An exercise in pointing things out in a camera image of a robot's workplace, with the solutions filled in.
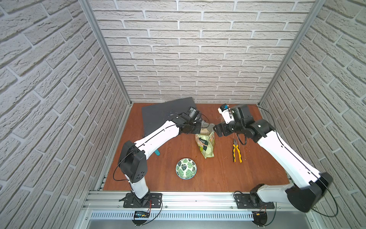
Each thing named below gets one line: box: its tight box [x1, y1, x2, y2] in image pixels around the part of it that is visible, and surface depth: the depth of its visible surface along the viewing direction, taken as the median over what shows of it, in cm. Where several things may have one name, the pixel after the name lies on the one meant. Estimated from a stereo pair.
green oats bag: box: [194, 131, 215, 159], surface depth 85 cm
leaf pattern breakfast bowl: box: [175, 157, 197, 180], surface depth 85 cm
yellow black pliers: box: [232, 138, 243, 164], surface depth 92 cm
